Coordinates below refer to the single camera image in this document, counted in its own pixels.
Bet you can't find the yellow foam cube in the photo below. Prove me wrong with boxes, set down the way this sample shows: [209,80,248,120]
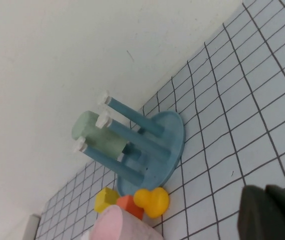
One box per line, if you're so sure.
[94,187,120,213]

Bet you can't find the green plastic cup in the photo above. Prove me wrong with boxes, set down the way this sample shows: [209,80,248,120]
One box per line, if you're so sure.
[71,109,126,160]

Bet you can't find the orange foam cube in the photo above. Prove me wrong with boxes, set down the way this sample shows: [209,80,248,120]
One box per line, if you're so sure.
[116,195,145,221]

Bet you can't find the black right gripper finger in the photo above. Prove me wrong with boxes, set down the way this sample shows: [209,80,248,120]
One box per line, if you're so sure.
[236,184,285,240]

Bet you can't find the blue cup stand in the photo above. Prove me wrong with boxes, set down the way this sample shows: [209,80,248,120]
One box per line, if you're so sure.
[73,91,185,197]

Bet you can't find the pink plastic cup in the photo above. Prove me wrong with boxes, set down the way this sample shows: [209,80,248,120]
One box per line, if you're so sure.
[82,204,164,240]

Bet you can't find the yellow rubber duck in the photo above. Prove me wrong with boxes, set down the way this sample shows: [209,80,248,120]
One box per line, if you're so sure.
[133,187,170,219]

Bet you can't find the grid pattern tablecloth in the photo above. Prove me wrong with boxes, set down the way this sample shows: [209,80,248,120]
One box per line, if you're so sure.
[36,0,285,240]

